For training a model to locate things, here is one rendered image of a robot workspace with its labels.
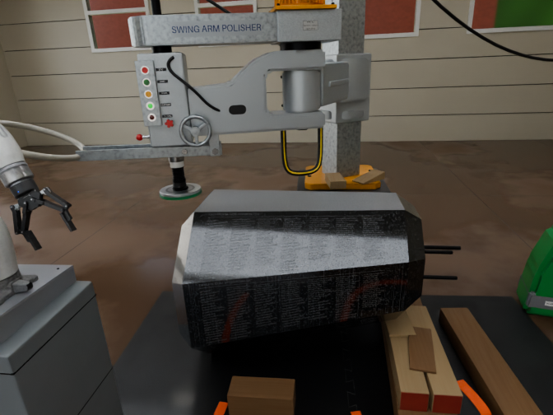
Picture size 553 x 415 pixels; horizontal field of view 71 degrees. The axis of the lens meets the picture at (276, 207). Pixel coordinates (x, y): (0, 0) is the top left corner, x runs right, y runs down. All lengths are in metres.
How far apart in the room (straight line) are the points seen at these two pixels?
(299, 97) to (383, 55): 5.97
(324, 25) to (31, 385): 1.76
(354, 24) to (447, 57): 5.57
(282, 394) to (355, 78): 1.79
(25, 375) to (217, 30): 1.48
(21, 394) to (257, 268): 0.93
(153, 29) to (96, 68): 7.34
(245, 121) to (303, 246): 0.66
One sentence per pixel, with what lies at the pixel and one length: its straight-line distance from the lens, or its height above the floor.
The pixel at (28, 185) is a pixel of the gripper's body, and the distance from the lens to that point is 1.48.
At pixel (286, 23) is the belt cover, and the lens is 1.92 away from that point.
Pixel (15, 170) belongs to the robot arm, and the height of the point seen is 1.24.
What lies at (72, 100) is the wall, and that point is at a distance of 9.62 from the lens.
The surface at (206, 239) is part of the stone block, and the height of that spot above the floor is 0.77.
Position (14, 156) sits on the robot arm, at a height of 1.28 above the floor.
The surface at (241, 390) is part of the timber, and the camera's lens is 1.95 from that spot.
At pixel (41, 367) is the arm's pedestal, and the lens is 1.46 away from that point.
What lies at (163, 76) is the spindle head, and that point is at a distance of 1.90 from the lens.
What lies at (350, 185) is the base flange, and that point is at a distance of 2.53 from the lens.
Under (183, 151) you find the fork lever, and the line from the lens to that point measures 1.98.
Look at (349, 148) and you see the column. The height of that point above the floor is 0.97.
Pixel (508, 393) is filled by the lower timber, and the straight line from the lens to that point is 2.16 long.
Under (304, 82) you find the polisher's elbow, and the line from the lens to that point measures 1.96.
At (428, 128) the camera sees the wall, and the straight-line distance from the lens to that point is 8.12.
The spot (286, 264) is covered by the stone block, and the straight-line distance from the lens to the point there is 1.74.
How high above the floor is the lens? 1.52
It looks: 20 degrees down
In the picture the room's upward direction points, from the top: 2 degrees counter-clockwise
